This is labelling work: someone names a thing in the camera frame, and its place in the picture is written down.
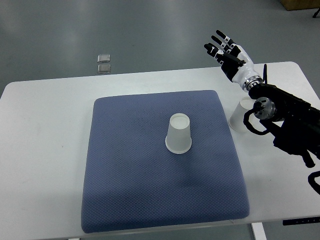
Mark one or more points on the blue fabric cushion mat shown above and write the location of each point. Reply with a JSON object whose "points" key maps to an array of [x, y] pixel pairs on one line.
{"points": [[133, 181]]}

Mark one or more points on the brown cardboard box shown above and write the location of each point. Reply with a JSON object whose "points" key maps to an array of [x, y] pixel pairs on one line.
{"points": [[293, 5]]}

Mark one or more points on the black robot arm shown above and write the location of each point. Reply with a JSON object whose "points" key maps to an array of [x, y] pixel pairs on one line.
{"points": [[293, 122]]}

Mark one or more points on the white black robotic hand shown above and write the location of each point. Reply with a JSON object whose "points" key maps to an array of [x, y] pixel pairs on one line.
{"points": [[234, 61]]}

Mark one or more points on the black table control panel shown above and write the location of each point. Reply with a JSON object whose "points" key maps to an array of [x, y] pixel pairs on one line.
{"points": [[301, 221]]}

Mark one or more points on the black tripod leg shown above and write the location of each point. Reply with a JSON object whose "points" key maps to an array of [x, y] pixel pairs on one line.
{"points": [[316, 13]]}

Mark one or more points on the lower metal floor plate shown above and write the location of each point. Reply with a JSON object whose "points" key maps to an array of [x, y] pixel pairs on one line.
{"points": [[104, 68]]}

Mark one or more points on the metal floor plate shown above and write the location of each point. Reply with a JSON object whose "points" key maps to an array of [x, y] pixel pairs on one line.
{"points": [[104, 68], [103, 58]]}

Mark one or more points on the white paper cup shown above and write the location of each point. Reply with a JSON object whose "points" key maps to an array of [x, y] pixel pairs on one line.
{"points": [[178, 139], [236, 121]]}

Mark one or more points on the upper metal floor plate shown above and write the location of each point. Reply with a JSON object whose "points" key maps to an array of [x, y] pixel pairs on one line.
{"points": [[103, 58]]}

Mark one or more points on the white table leg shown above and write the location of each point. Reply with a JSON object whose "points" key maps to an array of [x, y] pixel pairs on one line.
{"points": [[258, 231]]}

